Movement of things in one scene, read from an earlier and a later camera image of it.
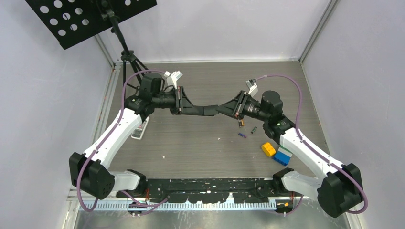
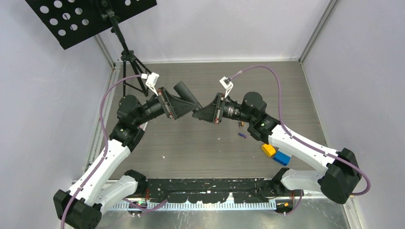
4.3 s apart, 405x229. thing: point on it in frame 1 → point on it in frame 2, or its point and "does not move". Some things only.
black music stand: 70,22 does not move
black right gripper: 235,108 → 212,112
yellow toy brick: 268,149 does not move
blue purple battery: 242,135 does not move
